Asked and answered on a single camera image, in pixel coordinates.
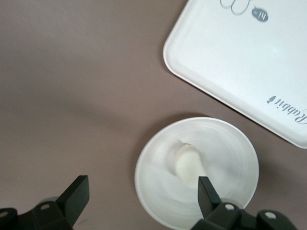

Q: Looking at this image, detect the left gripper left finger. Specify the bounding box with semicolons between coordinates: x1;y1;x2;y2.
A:
0;175;90;230

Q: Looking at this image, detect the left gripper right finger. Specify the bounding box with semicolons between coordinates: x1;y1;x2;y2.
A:
191;176;297;230

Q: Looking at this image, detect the cream round plate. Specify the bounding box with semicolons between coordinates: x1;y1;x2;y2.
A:
134;116;260;230

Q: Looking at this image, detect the pale steamed bun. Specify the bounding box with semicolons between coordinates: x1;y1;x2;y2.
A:
174;142;208;185

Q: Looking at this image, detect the cream rabbit print tray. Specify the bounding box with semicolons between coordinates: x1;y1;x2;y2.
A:
163;0;307;149

